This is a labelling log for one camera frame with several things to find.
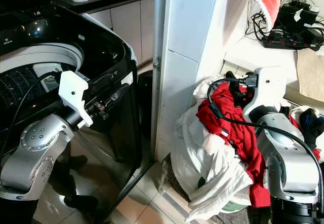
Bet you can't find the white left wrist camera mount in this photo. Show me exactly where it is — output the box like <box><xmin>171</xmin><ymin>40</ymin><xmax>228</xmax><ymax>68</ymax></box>
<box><xmin>58</xmin><ymin>70</ymin><xmax>93</xmax><ymax>129</ymax></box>

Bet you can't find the black power strip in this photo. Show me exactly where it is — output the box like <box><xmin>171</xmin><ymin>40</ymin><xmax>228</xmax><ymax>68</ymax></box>
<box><xmin>262</xmin><ymin>35</ymin><xmax>319</xmax><ymax>51</ymax></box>

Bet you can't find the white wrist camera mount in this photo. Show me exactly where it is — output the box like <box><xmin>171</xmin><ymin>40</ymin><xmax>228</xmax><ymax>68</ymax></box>
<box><xmin>242</xmin><ymin>66</ymin><xmax>288</xmax><ymax>124</ymax></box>
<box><xmin>58</xmin><ymin>70</ymin><xmax>93</xmax><ymax>129</ymax></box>

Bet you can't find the white kitchen cabinet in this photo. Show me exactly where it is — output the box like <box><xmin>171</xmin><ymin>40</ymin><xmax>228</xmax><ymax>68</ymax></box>
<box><xmin>99</xmin><ymin>0</ymin><xmax>156</xmax><ymax>67</ymax></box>

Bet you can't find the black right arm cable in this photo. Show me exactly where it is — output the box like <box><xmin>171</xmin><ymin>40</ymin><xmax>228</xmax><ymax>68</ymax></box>
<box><xmin>207</xmin><ymin>77</ymin><xmax>324</xmax><ymax>184</ymax></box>

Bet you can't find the beige cloth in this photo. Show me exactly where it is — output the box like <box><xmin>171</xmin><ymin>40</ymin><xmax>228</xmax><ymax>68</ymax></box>
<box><xmin>296</xmin><ymin>48</ymin><xmax>324</xmax><ymax>103</ymax></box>

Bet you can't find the black garment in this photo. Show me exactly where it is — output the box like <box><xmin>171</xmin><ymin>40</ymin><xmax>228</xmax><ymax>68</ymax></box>
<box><xmin>301</xmin><ymin>108</ymin><xmax>324</xmax><ymax>136</ymax></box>

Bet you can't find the white garment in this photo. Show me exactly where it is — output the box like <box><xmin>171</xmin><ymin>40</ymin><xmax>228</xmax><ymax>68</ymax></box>
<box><xmin>170</xmin><ymin>76</ymin><xmax>254</xmax><ymax>222</ymax></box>

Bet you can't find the orange towel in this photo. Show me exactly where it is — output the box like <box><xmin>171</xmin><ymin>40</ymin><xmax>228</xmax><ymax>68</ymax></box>
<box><xmin>239</xmin><ymin>0</ymin><xmax>287</xmax><ymax>32</ymax></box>

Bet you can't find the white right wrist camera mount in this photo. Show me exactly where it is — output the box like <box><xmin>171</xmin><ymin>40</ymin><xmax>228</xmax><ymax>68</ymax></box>
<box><xmin>242</xmin><ymin>66</ymin><xmax>288</xmax><ymax>124</ymax></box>

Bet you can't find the black top-load washing machine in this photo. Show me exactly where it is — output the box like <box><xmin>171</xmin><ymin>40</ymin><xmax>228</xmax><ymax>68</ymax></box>
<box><xmin>0</xmin><ymin>0</ymin><xmax>140</xmax><ymax>224</ymax></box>

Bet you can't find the red garment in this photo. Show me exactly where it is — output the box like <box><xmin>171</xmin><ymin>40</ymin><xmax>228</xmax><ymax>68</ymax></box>
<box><xmin>196</xmin><ymin>82</ymin><xmax>324</xmax><ymax>208</ymax></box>

